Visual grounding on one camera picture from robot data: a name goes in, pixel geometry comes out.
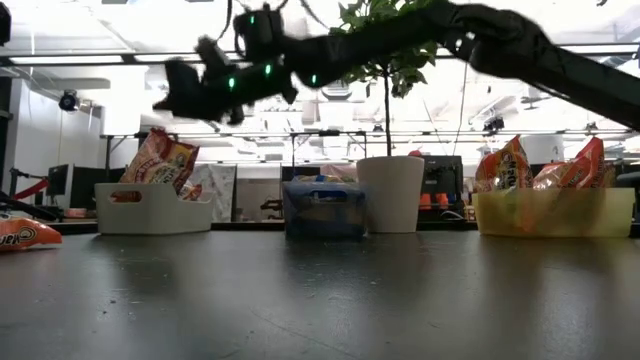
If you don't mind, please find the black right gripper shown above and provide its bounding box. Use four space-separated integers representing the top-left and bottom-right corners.
152 35 300 125

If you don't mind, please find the red Maruchan noodle pack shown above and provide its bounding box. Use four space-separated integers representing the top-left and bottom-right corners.
118 128 201 199
175 182 205 202

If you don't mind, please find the white plastic bin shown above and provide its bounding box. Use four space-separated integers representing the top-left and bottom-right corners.
94 182 215 235

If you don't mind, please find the black office monitor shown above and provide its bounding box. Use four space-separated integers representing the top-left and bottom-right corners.
46 163 76 199

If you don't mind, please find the dark transparent plastic bin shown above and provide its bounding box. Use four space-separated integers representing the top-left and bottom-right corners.
283 180 367 239

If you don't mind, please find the black table mat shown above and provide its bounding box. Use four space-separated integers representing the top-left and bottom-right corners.
0 232 640 360

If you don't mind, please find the green plant in white pot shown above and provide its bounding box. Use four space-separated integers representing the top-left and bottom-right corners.
332 0 441 234

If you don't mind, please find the black computer tower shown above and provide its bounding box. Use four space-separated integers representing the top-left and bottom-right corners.
422 155 464 221

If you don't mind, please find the white cylinder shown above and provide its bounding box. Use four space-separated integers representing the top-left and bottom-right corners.
529 134 566 164

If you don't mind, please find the yellow-green plastic bin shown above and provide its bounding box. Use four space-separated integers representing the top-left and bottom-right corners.
472 187 636 238

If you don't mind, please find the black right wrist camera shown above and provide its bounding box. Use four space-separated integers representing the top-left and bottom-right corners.
232 5 287 64

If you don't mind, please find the red strap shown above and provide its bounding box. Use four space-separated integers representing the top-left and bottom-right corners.
12 178 51 201

